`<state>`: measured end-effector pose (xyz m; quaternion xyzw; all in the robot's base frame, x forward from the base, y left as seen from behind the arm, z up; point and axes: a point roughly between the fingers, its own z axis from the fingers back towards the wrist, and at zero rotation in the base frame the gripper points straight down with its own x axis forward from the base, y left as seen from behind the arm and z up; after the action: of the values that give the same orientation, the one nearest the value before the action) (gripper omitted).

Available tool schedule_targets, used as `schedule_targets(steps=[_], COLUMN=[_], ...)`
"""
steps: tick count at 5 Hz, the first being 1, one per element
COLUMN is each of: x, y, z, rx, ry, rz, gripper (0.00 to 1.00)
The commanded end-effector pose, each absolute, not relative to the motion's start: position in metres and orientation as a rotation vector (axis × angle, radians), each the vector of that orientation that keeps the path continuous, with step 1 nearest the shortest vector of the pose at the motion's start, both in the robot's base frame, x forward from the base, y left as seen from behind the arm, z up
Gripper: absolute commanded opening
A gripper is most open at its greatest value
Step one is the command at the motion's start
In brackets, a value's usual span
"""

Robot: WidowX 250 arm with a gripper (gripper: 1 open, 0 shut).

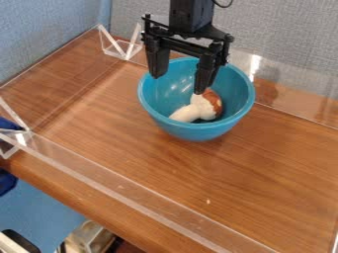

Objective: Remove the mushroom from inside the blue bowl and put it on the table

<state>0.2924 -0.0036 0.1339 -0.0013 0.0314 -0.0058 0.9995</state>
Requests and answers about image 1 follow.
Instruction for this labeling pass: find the blue cloth object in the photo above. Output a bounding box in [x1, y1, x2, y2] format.
[0, 117, 23, 198]

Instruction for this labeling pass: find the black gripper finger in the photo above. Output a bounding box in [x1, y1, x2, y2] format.
[193, 51, 221, 95]
[145, 36, 169, 79]

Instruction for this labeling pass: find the grey metal frame below table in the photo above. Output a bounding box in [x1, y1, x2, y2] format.
[63, 220, 116, 253]

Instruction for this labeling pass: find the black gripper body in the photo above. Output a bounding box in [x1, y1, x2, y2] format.
[141, 14, 233, 65]

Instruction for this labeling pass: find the clear acrylic back barrier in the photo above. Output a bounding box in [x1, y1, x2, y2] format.
[126, 29, 338, 130]

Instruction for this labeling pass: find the brown and white toy mushroom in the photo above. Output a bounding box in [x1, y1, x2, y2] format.
[168, 88, 222, 123]

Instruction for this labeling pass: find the clear acrylic barrier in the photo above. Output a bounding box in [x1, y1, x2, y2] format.
[126, 29, 338, 130]
[0, 98, 277, 253]

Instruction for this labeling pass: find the blue bowl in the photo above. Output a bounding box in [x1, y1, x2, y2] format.
[137, 57, 256, 141]

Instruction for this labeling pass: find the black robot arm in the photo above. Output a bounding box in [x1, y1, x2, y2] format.
[141, 0, 233, 95]

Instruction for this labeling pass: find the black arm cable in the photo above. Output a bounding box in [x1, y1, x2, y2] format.
[210, 0, 234, 9]

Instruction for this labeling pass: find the black and white object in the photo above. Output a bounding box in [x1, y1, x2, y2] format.
[0, 229, 41, 253]

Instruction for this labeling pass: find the clear acrylic corner bracket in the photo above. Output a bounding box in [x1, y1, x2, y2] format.
[97, 24, 142, 61]

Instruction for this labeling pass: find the clear acrylic front barrier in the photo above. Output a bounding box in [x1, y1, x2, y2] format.
[0, 98, 277, 253]

